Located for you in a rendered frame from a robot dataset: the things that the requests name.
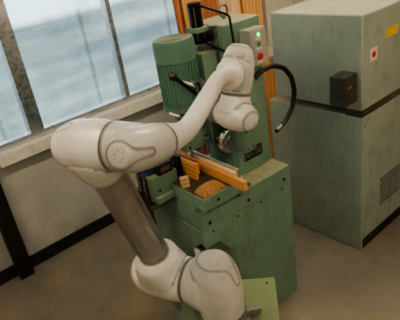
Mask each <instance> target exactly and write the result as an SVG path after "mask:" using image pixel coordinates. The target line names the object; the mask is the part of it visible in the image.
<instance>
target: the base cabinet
mask: <svg viewBox="0 0 400 320"><path fill-rule="evenodd" d="M153 211H154V216H155V219H156V223H157V228H158V229H159V231H160V233H161V235H162V236H163V238H165V239H169V240H171V241H173V242H174V243H175V244H176V245H177V246H178V247H179V248H180V249H181V250H182V251H183V252H184V253H185V254H186V255H187V256H190V257H195V256H196V255H195V253H194V247H196V246H197V245H199V244H202V245H203V246H204V247H205V248H206V249H208V248H209V247H211V246H213V245H214V244H216V243H217V242H219V241H220V242H221V243H223V244H225V245H226V246H228V247H230V248H231V252H232V259H233V260H234V261H235V263H236V265H237V267H238V269H239V272H240V275H241V279H256V278H265V277H275V283H276V293H277V303H280V302H281V301H283V300H284V299H285V298H286V297H288V296H289V295H290V294H292V293H293V292H294V291H295V290H297V289H298V284H297V266H296V256H295V237H294V228H293V209H292V200H291V181H288V182H286V183H285V184H283V185H282V186H280V187H278V188H276V189H275V190H273V191H272V192H270V193H268V194H266V195H265V196H263V197H261V198H260V199H258V200H256V201H255V202H253V203H251V204H249V205H248V206H246V207H245V208H243V209H241V210H239V211H238V212H236V213H235V214H233V215H231V216H230V217H228V218H226V219H225V220H223V221H221V222H220V223H218V224H216V225H214V226H213V227H211V228H210V229H208V230H206V231H204V232H200V231H198V230H197V229H195V228H193V227H192V226H190V225H189V224H187V223H185V222H184V221H182V220H181V219H179V218H177V217H176V216H174V215H172V214H171V213H169V212H168V211H166V210H164V209H162V208H161V207H159V208H157V209H155V210H153Z"/></svg>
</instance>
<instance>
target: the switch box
mask: <svg viewBox="0 0 400 320"><path fill-rule="evenodd" d="M257 32H259V33H260V35H259V37H260V39H258V40H256V39H255V38H257V36H256V33H257ZM239 36H240V42H241V44H245V45H248V46H249V47H250V48H251V49H252V51H253V56H254V60H255V67H256V66H258V65H261V64H263V63H266V62H268V60H267V45H266V36H265V26H263V25H254V26H251V27H248V28H245V29H242V30H240V31H239ZM257 41H260V42H261V45H260V46H257ZM258 47H262V48H260V49H259V50H257V48H258ZM259 53H263V58H262V60H263V62H260V63H258V61H259V59H258V54H259Z"/></svg>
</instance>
